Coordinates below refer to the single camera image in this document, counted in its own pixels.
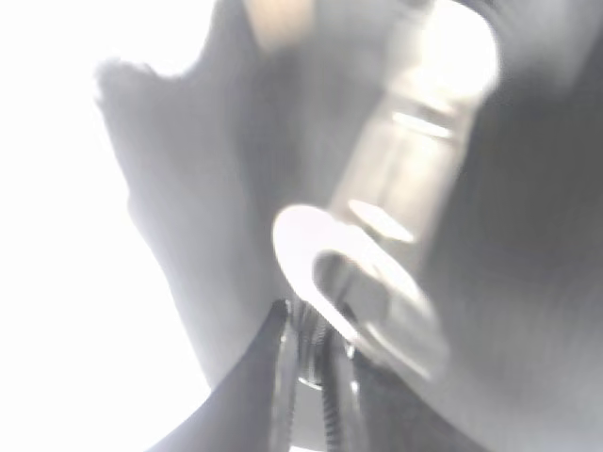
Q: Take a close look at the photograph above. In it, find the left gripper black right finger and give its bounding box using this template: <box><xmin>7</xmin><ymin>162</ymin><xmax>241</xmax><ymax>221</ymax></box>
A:
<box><xmin>324</xmin><ymin>331</ymin><xmax>396</xmax><ymax>451</ymax></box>

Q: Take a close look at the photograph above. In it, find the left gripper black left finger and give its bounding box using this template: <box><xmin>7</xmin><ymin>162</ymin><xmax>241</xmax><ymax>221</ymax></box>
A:
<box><xmin>151</xmin><ymin>299</ymin><xmax>295</xmax><ymax>452</ymax></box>

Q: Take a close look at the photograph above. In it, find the black bag with tan handles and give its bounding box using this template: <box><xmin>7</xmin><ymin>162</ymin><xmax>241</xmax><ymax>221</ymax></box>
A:
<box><xmin>98</xmin><ymin>1</ymin><xmax>602</xmax><ymax>451</ymax></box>

